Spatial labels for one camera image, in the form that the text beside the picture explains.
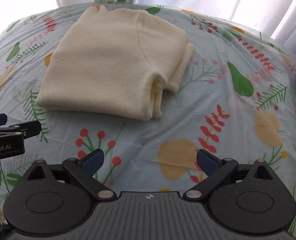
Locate cream knit sweater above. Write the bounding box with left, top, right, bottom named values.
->
left=36, top=5, right=195, bottom=121

